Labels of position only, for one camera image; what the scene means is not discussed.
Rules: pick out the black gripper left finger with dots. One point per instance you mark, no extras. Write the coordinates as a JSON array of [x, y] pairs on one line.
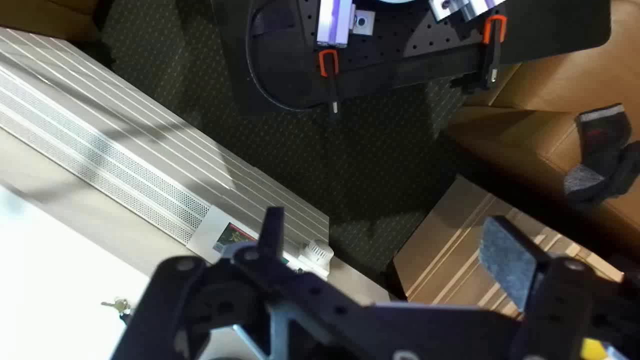
[[200, 301]]

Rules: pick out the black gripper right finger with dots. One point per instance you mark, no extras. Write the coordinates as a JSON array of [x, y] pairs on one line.
[[512, 260]]

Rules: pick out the small metal object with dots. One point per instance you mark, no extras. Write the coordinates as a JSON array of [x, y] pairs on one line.
[[119, 306]]

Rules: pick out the white slatted radiator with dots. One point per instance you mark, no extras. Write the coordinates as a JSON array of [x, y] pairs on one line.
[[120, 126]]

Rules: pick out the black robot table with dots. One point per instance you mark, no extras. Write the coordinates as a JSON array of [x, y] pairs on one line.
[[413, 52]]

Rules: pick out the orange black bar clamp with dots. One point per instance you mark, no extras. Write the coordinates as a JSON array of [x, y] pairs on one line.
[[320, 62], [487, 31]]

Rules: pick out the aluminium extrusion rail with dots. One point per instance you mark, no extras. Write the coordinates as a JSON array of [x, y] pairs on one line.
[[332, 22], [460, 6]]

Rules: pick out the small metal corner bracket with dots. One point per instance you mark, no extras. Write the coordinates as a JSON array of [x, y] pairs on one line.
[[362, 22]]

